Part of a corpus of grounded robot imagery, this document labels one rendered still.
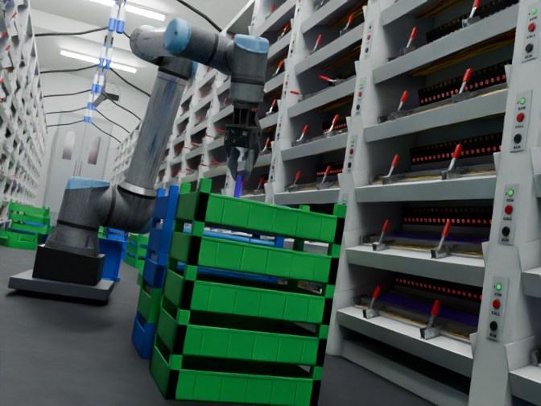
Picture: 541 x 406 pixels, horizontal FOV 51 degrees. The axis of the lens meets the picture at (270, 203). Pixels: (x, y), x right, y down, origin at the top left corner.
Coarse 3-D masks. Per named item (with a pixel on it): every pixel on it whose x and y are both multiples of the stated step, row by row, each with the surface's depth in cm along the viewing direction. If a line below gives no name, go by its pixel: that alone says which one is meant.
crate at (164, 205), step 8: (160, 192) 148; (168, 192) 133; (176, 192) 132; (160, 200) 142; (168, 200) 131; (176, 200) 132; (160, 208) 140; (168, 208) 131; (160, 216) 137; (168, 216) 131; (248, 232) 138
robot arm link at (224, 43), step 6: (222, 36) 153; (222, 42) 151; (228, 42) 152; (222, 48) 151; (228, 48) 150; (216, 54) 151; (222, 54) 151; (216, 60) 152; (222, 60) 152; (210, 66) 154; (216, 66) 154; (222, 66) 154; (228, 66) 151; (222, 72) 161; (228, 72) 156
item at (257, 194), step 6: (264, 174) 303; (264, 180) 305; (246, 186) 309; (252, 186) 310; (258, 186) 266; (264, 186) 248; (228, 192) 305; (246, 192) 292; (252, 192) 288; (258, 192) 265; (264, 192) 272; (246, 198) 274; (252, 198) 267; (258, 198) 258; (264, 198) 251
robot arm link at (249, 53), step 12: (240, 36) 143; (252, 36) 142; (240, 48) 143; (252, 48) 142; (264, 48) 144; (228, 60) 149; (240, 60) 143; (252, 60) 143; (264, 60) 145; (240, 72) 144; (252, 72) 143; (264, 72) 146; (252, 84) 144; (264, 84) 147
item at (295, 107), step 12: (348, 84) 192; (288, 96) 242; (300, 96) 244; (324, 96) 209; (336, 96) 201; (348, 96) 215; (288, 108) 241; (300, 108) 230; (312, 108) 220; (324, 108) 242
